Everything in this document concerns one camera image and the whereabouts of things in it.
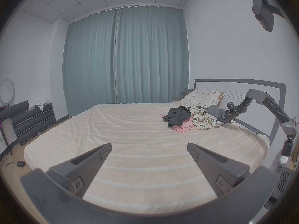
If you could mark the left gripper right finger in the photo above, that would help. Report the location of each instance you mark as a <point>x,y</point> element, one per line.
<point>210,164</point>

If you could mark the white printed pillow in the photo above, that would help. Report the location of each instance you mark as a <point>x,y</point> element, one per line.
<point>200,97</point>

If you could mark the bed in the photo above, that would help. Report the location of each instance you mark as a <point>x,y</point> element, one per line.
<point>130,134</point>

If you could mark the grey garment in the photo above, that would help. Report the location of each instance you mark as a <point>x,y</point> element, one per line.
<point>213,110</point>

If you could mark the black garment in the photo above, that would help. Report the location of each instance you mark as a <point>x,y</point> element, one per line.
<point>177,115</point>

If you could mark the round white mirror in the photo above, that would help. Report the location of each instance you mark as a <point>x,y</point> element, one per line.
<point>6,92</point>

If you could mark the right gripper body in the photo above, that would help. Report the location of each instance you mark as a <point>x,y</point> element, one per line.
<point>226,119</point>

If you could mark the pink garment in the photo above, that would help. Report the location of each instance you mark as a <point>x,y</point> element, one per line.
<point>183,127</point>

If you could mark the dark chest of drawers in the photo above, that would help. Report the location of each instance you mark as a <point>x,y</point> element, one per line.
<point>32,125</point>

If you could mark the black power adapter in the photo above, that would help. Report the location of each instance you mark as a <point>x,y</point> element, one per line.
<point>21,164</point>

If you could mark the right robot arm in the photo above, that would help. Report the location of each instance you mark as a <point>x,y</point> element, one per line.
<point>273,106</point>

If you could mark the white cloth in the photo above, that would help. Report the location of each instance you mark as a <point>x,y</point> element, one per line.
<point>39,105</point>

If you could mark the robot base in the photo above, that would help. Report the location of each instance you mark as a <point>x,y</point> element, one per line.
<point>279,159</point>

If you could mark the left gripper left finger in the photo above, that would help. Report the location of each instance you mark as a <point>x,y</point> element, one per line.
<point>91,162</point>

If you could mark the grey bedside table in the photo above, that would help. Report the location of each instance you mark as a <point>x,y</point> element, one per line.
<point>184,92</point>

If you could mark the white printed pyjama top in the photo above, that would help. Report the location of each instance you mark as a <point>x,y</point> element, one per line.
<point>204,120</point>

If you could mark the blue-green curtain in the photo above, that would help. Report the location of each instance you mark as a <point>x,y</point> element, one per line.
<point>140,59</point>

